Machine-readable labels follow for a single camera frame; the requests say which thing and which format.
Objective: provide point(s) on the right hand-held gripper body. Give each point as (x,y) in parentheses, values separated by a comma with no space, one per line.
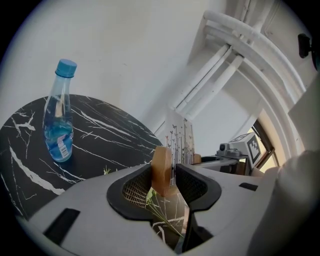
(252,150)

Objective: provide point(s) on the blue plastic bottle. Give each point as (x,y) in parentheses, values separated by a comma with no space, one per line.
(58,135)

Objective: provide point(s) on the thin white pipe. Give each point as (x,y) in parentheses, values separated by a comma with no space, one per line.
(206,78)
(200,75)

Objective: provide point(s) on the small wooden box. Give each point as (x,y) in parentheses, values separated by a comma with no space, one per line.
(161,170)

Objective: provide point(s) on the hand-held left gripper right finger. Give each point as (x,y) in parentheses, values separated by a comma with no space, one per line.
(225,210)

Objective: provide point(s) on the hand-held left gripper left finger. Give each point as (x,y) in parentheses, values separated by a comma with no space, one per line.
(95,220)

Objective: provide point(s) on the thick white pipe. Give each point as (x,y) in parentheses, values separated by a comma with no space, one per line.
(215,87)

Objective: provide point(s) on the black round device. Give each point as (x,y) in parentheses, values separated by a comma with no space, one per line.
(303,46)

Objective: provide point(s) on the bright window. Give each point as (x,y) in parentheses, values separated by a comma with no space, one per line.
(267,140)

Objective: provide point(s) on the person's right forearm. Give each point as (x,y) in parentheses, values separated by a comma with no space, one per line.
(297,195)

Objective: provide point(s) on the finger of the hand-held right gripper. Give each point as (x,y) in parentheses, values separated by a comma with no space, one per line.
(225,162)

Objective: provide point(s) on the round black marble table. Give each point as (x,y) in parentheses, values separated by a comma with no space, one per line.
(100,140)

